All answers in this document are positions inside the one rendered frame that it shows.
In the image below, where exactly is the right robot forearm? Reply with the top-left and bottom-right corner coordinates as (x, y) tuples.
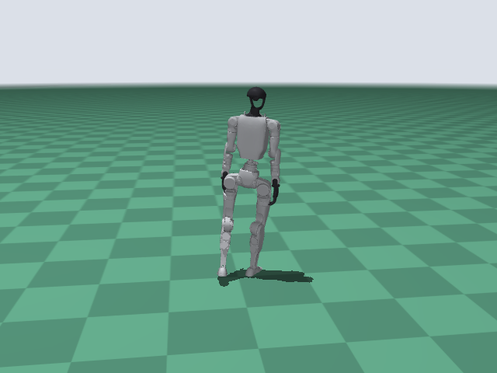
(270, 149), (281, 184)

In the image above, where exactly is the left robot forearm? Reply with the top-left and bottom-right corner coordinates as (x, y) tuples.
(221, 143), (233, 176)

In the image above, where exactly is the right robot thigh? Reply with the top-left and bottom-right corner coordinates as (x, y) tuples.
(249, 177), (272, 236)

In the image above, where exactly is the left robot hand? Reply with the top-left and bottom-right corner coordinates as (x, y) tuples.
(221, 172), (228, 193)

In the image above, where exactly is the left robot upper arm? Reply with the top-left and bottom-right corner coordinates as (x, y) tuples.
(226, 116), (239, 152)

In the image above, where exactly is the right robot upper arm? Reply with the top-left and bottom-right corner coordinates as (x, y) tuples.
(266, 119), (281, 159)

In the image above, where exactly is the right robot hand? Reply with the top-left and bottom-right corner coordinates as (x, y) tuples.
(269, 179), (280, 205)

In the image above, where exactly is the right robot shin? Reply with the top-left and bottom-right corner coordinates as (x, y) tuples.
(250, 225), (265, 269)

